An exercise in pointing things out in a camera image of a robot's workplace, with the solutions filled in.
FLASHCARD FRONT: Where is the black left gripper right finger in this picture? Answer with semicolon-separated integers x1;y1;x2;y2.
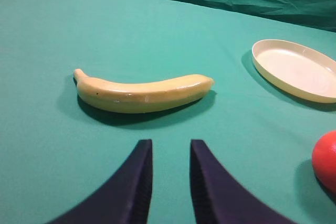
190;140;293;223

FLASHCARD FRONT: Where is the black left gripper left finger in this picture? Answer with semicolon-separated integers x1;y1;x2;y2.
50;139;153;223

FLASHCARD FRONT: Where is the yellow plate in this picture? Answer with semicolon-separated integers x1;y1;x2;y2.
251;39;335;103

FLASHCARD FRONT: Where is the yellow banana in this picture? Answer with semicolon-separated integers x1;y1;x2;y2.
73;69;214;114

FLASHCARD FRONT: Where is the orange tangerine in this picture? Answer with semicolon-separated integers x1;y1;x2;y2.
311;131;335;194

